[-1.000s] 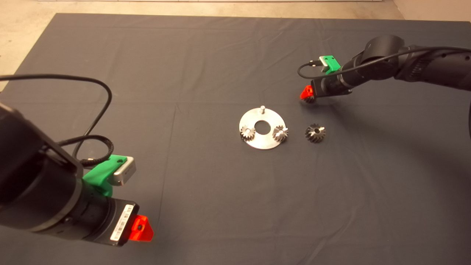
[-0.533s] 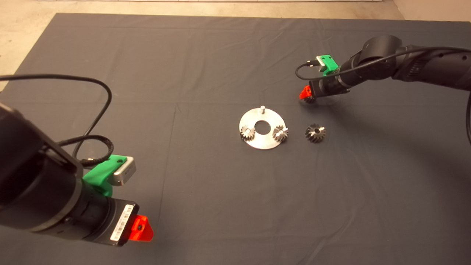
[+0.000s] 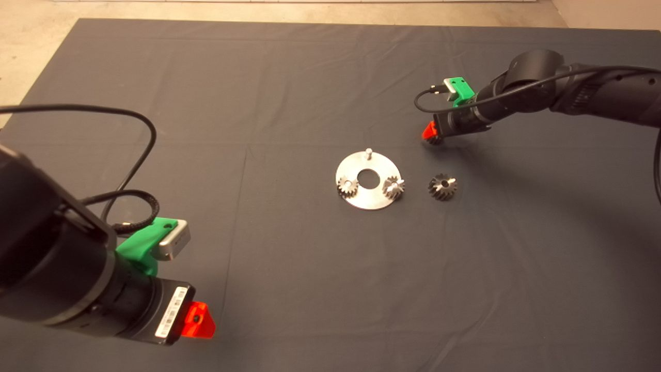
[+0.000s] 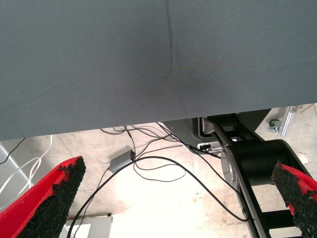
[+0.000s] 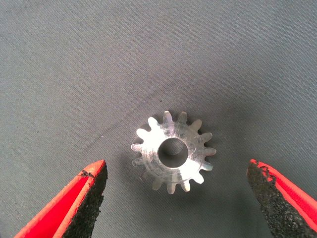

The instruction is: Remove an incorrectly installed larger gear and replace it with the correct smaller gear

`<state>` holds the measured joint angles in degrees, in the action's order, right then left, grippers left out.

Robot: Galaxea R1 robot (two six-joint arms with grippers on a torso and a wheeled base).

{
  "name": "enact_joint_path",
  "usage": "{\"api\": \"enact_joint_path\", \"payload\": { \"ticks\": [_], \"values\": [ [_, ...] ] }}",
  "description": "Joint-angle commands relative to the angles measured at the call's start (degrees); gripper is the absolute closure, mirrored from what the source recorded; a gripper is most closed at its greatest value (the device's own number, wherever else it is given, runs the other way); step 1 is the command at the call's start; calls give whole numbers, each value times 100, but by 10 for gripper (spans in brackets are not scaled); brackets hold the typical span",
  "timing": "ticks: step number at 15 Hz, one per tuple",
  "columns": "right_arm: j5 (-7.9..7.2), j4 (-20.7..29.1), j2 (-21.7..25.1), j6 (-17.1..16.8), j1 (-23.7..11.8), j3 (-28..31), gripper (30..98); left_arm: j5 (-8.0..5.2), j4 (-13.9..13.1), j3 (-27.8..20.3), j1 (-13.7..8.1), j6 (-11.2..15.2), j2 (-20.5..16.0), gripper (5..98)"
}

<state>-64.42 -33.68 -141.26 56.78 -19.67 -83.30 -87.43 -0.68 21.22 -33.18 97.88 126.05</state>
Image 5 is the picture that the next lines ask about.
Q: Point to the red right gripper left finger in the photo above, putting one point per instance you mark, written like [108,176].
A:
[74,205]

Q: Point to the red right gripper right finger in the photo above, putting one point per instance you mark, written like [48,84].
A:
[284,210]

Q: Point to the small steel gear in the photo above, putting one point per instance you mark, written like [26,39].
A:
[153,138]

